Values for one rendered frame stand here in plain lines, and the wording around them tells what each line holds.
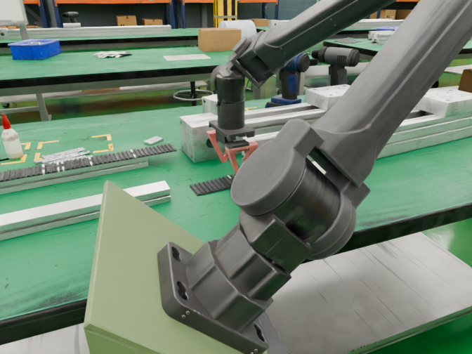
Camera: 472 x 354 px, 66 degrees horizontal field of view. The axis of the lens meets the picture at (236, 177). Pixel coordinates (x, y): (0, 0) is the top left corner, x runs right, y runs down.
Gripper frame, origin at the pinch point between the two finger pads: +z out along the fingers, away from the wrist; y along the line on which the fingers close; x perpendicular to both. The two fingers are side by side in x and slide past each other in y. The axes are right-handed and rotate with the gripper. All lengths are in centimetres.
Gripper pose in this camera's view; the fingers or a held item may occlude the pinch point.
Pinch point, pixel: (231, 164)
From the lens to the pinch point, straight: 81.0
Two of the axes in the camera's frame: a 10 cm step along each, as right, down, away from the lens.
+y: -4.4, -4.0, 8.1
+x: -9.0, 2.0, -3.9
